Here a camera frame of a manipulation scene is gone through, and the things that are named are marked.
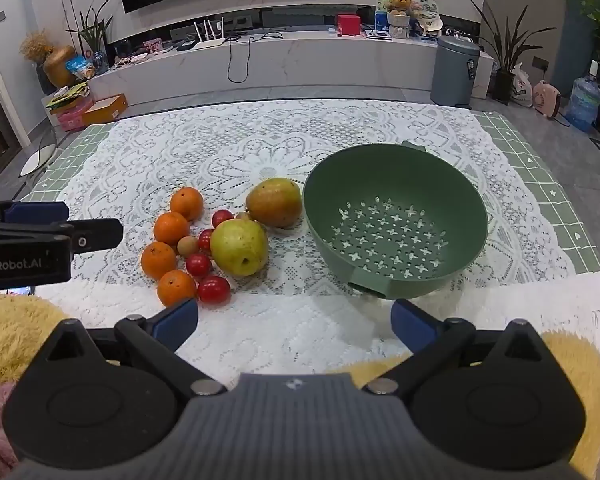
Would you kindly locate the white plastic bag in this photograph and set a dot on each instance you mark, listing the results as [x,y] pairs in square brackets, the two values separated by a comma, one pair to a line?
[520,87]

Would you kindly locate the blue water jug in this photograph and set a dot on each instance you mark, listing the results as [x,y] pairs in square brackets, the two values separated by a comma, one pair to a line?
[584,100]

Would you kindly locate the orange mandarin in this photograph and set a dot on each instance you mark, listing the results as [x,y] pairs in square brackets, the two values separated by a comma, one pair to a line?
[171,228]
[158,260]
[176,287]
[186,203]

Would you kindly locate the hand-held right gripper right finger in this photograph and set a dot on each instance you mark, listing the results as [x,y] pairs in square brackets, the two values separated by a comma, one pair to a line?
[412,321]

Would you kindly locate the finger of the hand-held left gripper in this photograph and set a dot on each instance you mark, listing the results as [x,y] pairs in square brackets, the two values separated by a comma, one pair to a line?
[95,235]
[35,212]

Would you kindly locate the pink picture card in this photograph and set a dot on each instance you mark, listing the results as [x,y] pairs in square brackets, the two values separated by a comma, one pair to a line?
[152,45]

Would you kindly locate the red cherry tomato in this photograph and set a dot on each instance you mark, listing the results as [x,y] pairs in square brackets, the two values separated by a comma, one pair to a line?
[222,217]
[198,264]
[206,241]
[213,290]

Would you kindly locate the dried yellow flowers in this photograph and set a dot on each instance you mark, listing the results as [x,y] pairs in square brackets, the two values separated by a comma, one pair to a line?
[35,45]

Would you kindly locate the red box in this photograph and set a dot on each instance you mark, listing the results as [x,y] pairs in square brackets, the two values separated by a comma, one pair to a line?
[348,25]

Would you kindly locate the white marble media console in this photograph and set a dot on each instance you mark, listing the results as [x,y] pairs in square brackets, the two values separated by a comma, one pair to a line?
[330,65]

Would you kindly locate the green colander bowl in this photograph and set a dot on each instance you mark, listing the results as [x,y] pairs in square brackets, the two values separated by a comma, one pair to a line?
[395,180]

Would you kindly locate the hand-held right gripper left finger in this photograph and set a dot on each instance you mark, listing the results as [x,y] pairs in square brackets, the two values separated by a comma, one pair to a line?
[177,322]

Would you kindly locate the white paper sheet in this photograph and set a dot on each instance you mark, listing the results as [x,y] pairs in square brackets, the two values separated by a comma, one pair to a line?
[555,302]

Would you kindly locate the long-leaf plant in black pot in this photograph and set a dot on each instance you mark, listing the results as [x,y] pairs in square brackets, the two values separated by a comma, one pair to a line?
[504,85]

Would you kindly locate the blue snack bag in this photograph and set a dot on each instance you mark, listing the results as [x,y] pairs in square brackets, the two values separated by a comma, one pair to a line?
[80,66]

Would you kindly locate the green and yellow packets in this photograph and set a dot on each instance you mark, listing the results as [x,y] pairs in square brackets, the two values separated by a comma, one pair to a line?
[70,95]

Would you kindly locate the pink fan heater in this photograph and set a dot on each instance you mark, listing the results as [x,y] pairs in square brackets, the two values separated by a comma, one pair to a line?
[547,97]

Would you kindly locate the gold vase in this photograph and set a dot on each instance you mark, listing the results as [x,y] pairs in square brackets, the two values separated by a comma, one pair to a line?
[59,67]

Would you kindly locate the yellow fuzzy blanket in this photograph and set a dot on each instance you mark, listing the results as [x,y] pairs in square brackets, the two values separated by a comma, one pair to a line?
[10,335]

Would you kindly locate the brown teddy bear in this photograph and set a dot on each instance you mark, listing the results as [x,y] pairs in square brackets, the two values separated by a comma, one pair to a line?
[399,4]

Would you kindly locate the grey pedal trash bin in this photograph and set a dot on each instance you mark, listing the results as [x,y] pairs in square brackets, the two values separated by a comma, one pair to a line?
[455,70]

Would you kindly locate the pink box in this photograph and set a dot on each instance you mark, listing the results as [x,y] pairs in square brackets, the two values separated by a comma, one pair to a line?
[72,117]

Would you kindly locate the brown longan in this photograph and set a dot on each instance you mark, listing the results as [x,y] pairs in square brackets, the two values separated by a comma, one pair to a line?
[187,246]

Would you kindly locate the green-red mango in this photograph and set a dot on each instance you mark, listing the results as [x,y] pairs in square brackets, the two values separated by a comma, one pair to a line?
[274,202]

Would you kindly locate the slender-leaf plant in glass vase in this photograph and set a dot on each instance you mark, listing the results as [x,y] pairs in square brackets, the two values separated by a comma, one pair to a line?
[96,35]

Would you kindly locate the white pot under teddy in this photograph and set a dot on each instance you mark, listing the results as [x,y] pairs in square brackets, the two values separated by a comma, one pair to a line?
[399,25]

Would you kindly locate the white router with antennas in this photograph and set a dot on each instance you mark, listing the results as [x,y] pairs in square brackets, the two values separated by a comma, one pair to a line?
[210,40]

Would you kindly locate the yellow-green pear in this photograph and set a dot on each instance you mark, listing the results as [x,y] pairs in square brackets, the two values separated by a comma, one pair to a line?
[239,247]

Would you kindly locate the orange cardboard box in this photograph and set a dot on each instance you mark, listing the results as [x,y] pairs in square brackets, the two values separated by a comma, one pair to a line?
[105,109]

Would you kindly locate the white lace tablecloth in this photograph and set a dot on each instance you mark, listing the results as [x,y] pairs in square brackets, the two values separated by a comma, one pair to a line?
[260,135]

